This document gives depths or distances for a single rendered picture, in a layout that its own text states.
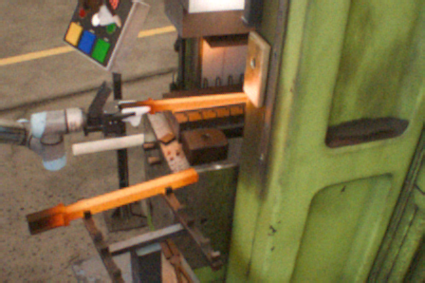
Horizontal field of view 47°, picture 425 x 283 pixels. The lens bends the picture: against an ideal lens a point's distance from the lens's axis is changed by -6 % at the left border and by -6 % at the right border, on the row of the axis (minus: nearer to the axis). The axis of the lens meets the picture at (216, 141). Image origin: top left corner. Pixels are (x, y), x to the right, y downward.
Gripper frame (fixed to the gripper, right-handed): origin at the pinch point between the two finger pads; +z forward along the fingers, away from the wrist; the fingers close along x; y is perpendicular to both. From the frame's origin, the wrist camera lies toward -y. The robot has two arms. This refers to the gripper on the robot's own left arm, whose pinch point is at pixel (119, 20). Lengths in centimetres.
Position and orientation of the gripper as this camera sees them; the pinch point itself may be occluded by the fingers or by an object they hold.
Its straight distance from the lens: 161.5
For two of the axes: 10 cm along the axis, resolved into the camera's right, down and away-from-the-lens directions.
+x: 3.3, 5.7, -7.6
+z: 3.8, 6.5, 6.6
